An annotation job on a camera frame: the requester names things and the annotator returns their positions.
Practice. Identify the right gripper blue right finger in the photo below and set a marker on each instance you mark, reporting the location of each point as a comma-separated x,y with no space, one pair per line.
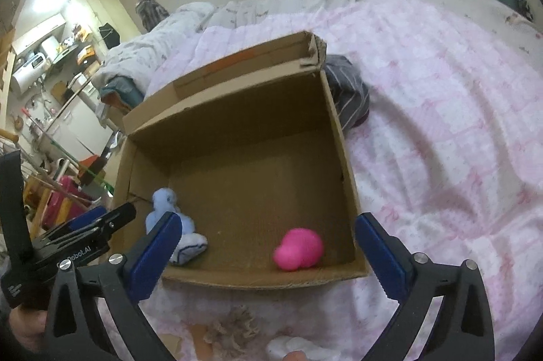
463,327

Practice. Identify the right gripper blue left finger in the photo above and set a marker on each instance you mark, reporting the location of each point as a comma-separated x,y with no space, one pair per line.
74,328

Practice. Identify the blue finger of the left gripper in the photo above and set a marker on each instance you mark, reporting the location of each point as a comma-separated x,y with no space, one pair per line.
86,218

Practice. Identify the white towel bunny toy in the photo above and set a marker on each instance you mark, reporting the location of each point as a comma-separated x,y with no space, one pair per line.
281,346

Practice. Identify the person left hand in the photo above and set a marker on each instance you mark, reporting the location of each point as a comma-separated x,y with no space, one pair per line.
28,327

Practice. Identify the pink red plastic stool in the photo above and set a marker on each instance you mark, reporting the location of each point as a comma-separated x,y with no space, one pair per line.
60,208

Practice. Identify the light blue plush toy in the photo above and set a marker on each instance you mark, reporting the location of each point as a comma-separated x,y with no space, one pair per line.
178,229

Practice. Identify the grey white floral duvet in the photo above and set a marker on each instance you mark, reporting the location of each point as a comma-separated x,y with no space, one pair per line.
138,58

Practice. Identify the brown cardboard box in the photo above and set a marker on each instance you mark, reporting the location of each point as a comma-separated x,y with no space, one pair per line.
252,146

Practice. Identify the pink patterned quilt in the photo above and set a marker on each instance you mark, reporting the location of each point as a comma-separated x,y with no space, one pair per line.
450,158

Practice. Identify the pink ball toy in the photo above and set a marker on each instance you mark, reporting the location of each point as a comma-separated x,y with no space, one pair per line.
300,248

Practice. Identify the grey tabby cat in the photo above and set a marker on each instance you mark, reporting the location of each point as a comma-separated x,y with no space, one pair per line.
151,13

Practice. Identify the dark striped cloth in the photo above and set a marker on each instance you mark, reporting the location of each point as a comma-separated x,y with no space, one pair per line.
349,92

